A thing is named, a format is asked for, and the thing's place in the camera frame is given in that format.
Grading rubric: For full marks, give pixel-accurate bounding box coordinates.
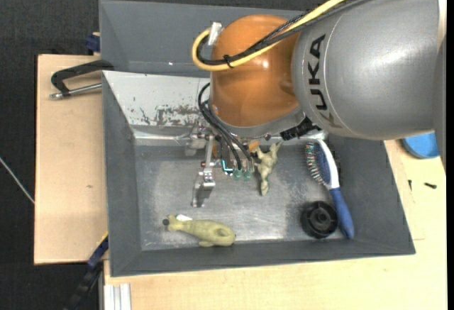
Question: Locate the green toy dinosaur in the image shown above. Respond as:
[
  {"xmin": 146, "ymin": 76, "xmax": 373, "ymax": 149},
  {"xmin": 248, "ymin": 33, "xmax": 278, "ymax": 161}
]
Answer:
[{"xmin": 253, "ymin": 140, "xmax": 284, "ymax": 197}]

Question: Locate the black round plastic cap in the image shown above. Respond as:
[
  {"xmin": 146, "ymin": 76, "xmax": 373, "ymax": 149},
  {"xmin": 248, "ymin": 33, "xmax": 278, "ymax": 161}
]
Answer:
[{"xmin": 299, "ymin": 200, "xmax": 340, "ymax": 240}]

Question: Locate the grey metal bin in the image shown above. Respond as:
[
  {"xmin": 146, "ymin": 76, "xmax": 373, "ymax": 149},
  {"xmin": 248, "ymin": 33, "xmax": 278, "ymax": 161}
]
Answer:
[{"xmin": 98, "ymin": 0, "xmax": 416, "ymax": 277}]

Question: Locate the pale green toy animal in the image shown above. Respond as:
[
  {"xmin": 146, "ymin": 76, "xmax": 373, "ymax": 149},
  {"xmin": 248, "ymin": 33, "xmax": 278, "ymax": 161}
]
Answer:
[{"xmin": 162, "ymin": 214, "xmax": 238, "ymax": 249}]

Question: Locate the blue and white hairbrush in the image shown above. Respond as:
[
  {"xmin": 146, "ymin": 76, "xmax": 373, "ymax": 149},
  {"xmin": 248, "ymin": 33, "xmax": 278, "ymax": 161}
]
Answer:
[{"xmin": 304, "ymin": 139, "xmax": 356, "ymax": 240}]

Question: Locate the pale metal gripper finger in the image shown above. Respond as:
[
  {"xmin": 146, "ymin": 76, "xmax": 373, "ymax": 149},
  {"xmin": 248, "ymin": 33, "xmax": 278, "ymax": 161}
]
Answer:
[
  {"xmin": 184, "ymin": 133, "xmax": 206, "ymax": 157},
  {"xmin": 192, "ymin": 170, "xmax": 216, "ymax": 209}
]

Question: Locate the blue round disc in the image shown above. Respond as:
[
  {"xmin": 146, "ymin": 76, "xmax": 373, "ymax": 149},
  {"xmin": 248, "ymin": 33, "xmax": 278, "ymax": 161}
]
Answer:
[{"xmin": 400, "ymin": 131, "xmax": 441, "ymax": 160}]

